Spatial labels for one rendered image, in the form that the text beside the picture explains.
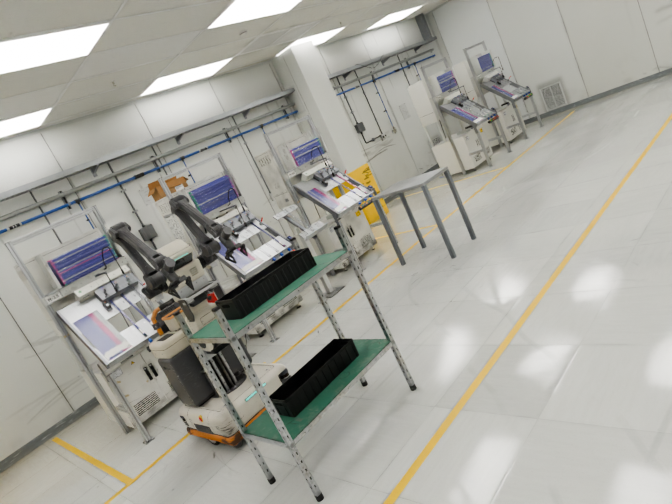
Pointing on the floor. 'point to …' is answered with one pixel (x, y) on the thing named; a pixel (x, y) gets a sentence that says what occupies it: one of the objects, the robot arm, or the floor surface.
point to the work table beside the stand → (428, 204)
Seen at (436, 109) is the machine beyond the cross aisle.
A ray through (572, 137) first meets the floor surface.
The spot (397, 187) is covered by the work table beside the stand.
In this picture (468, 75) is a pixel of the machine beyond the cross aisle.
